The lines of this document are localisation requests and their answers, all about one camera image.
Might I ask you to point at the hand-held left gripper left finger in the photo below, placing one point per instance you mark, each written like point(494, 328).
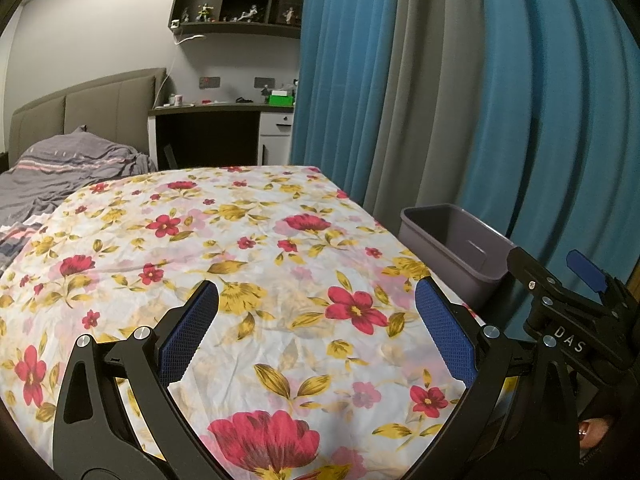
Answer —
point(190, 330)

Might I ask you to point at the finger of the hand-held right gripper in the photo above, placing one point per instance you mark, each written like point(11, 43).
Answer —
point(587, 270)
point(530, 270)

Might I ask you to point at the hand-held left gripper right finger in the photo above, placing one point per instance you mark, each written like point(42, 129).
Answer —
point(445, 330)

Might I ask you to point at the grey plastic bin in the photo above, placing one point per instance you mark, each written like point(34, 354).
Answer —
point(450, 240)

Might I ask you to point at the person's right hand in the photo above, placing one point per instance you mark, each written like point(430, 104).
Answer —
point(597, 432)

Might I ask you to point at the floral tablecloth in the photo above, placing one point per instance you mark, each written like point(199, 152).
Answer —
point(225, 260)

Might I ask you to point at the blue and grey curtain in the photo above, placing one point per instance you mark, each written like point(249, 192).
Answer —
point(450, 85)

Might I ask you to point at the bed with grey blanket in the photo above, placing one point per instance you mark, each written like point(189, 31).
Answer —
point(65, 170)

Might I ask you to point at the white drawer cabinet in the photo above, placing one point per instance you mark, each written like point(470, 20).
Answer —
point(275, 135)

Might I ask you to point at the dark-topped desk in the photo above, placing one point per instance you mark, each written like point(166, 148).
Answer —
point(210, 108)

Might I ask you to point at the white mug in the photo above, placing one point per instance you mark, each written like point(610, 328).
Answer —
point(176, 99)

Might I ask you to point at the grey padded headboard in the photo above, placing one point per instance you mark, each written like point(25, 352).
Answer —
point(100, 105)

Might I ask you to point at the green box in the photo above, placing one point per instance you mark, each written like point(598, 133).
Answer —
point(281, 100)

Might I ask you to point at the row of figurines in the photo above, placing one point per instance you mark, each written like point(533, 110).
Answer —
point(245, 10)

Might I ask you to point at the grey wall outlet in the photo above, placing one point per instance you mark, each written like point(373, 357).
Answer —
point(263, 82)
point(209, 82)

